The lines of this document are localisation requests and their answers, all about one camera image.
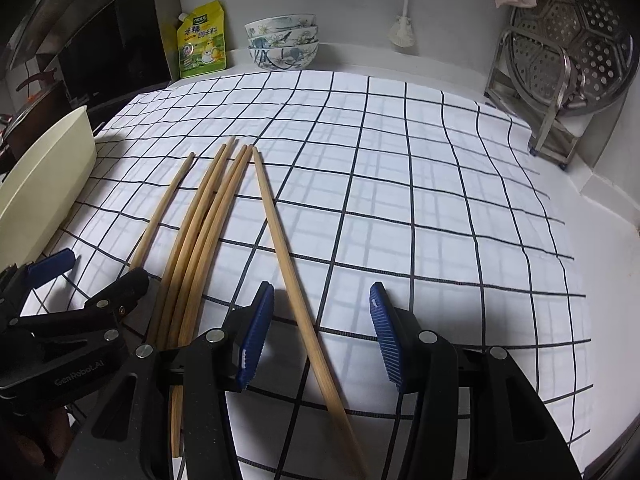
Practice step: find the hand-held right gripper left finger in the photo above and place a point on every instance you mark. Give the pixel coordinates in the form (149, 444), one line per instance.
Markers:
(255, 335)

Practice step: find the stainless steel rack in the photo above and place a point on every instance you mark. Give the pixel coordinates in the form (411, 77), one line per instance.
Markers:
(550, 125)

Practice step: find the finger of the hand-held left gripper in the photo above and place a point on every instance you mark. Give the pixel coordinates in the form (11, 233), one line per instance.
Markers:
(50, 261)
(120, 290)

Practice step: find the perforated metal steamer plate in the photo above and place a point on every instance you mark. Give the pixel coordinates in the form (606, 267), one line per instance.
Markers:
(565, 10)

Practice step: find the yellow seasoning pouch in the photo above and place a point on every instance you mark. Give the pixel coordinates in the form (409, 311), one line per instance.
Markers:
(200, 45)

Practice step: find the long wooden chopstick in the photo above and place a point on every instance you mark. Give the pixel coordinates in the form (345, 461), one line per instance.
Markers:
(299, 280)

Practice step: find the white black checked tablecloth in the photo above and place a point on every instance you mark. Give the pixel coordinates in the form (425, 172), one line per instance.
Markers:
(400, 210)

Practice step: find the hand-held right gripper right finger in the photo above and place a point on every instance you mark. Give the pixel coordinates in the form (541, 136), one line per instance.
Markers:
(387, 340)

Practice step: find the black range hood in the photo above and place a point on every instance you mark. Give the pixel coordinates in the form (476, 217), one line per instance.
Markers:
(110, 45)

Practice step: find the cream plastic bowl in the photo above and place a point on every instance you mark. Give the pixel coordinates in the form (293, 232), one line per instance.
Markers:
(45, 185)

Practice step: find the dark cooking pot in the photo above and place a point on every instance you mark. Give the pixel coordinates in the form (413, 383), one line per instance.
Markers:
(30, 110)

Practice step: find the pile of wooden chopsticks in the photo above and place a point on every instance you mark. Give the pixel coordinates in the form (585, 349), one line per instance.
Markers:
(197, 240)

